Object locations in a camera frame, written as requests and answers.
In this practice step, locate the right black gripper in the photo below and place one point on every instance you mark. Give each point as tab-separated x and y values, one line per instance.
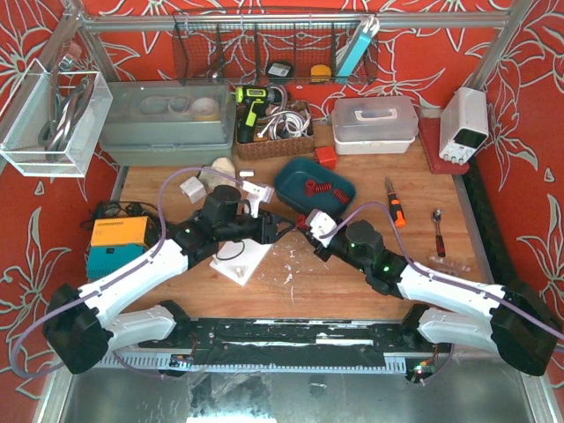
321	250

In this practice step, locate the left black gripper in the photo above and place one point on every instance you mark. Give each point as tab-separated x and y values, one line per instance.
270	226

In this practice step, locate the red spring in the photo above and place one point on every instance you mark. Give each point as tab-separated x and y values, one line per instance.
302	219
323	187
309	187
341	196

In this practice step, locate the white peg base plate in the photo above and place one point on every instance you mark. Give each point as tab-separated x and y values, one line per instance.
238	260

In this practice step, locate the beige work glove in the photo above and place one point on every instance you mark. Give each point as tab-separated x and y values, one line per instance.
220	172

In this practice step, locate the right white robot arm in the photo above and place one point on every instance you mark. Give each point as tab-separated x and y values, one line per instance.
511	321

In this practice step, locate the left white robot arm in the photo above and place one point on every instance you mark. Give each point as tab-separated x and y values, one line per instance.
84	324

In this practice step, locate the teal plastic tray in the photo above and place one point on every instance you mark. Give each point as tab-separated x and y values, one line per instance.
290	181

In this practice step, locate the red cube block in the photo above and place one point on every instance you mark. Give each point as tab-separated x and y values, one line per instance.
326	157

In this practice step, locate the woven wicker basket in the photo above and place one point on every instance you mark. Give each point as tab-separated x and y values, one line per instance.
266	148

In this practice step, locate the orange electronic box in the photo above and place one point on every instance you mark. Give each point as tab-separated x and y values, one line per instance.
119	231

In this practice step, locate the black round tape case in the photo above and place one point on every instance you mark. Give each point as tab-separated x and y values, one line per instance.
280	72

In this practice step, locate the grey plastic storage box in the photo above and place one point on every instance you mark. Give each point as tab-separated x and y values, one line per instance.
165	123

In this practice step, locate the red mat under supply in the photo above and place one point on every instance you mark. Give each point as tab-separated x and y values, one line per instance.
429	135

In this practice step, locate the teal electronic box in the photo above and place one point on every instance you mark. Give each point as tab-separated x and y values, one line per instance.
105	260

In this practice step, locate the white power supply unit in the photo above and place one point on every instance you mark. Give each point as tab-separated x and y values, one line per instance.
463	126

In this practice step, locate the teal white book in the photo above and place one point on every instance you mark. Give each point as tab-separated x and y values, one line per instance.
350	54

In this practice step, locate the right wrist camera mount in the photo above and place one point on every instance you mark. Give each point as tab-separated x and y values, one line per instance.
320	224

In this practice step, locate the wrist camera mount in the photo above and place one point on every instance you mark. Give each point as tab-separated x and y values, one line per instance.
320	224
257	194

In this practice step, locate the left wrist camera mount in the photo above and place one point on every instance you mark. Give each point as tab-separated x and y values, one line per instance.
257	194

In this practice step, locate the orange handled screwdriver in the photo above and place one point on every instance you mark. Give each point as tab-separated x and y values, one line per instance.
395	207

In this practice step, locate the white plastic handled case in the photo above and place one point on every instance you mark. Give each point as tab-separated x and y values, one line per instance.
374	125

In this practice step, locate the green black cordless drill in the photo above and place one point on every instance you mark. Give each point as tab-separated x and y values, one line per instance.
255	100

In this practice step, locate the red handled ratchet wrench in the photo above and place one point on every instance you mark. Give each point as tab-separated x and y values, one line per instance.
439	242

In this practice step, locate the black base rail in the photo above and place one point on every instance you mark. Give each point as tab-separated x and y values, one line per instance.
297	346

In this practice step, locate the clear acrylic wall bin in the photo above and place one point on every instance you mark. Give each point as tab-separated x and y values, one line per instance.
52	121

